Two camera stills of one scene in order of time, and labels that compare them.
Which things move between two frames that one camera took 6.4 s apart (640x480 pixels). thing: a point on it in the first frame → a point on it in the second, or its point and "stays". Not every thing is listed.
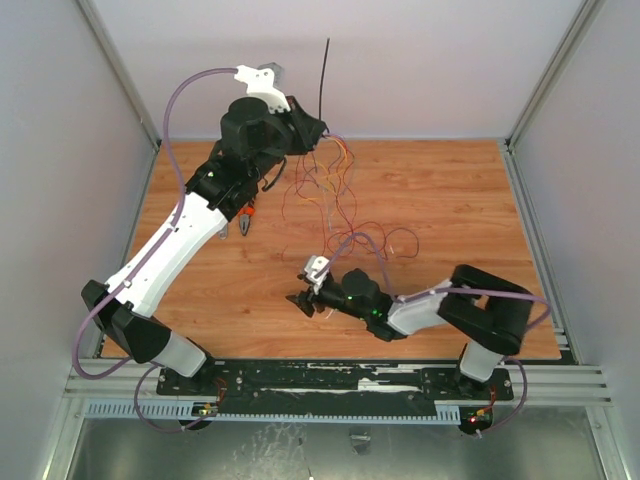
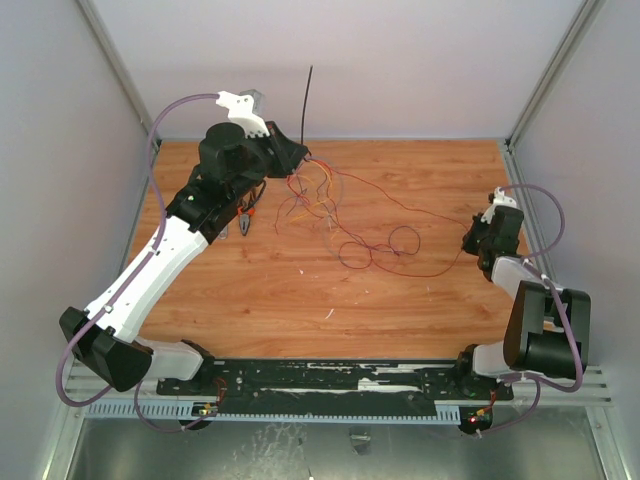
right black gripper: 310,296 → 476,237
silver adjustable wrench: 223,234 stays
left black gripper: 308,129 → 288,153
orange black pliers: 245,213 stays
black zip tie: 322,77 → 303,118
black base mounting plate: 333,383 stays
